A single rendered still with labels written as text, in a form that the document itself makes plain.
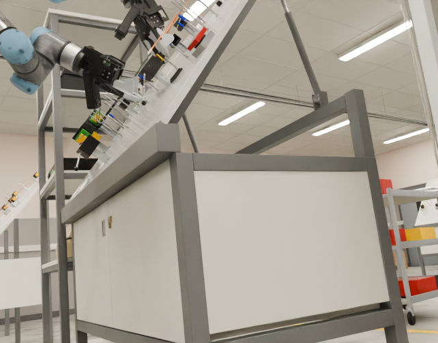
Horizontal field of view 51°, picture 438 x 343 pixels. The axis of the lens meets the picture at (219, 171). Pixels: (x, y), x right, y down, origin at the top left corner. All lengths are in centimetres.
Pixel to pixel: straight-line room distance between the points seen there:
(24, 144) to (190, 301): 833
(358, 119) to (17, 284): 351
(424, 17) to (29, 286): 386
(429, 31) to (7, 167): 839
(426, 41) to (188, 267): 65
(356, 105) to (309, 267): 49
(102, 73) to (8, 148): 777
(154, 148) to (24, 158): 814
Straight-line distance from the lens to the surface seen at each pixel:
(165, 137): 99
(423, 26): 104
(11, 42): 128
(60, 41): 142
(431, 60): 101
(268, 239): 106
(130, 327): 135
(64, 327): 214
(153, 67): 138
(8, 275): 432
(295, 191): 113
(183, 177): 98
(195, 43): 117
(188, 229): 96
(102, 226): 158
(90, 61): 139
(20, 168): 904
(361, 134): 133
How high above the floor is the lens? 55
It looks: 12 degrees up
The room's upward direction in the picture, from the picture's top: 6 degrees counter-clockwise
